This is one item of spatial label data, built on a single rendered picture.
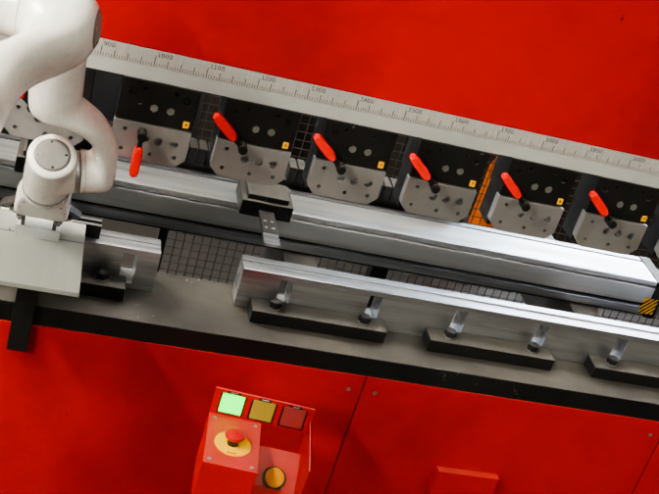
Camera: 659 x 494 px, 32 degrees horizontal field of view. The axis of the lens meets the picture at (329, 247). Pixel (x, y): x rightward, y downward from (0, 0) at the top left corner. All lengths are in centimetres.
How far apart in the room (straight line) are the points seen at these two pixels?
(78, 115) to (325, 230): 90
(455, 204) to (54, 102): 89
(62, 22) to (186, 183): 110
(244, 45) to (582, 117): 70
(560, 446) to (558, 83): 85
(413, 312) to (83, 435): 75
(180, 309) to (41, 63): 90
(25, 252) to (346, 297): 69
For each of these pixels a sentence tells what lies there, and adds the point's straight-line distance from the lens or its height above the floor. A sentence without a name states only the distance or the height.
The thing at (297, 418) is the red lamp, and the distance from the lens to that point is 230.
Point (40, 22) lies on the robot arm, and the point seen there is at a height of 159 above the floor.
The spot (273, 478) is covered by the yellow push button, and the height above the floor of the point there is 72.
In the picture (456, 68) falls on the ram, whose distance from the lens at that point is 228.
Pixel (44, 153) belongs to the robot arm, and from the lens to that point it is 202.
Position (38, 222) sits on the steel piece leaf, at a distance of 235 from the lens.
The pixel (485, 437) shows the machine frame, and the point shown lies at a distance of 264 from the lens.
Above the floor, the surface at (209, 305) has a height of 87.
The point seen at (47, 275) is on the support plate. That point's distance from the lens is 219.
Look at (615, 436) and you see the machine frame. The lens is 274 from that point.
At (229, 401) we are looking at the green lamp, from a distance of 229.
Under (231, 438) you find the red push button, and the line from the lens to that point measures 221.
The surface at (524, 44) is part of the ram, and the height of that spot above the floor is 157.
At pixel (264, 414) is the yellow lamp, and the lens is 230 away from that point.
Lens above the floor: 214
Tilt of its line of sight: 27 degrees down
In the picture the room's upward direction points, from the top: 18 degrees clockwise
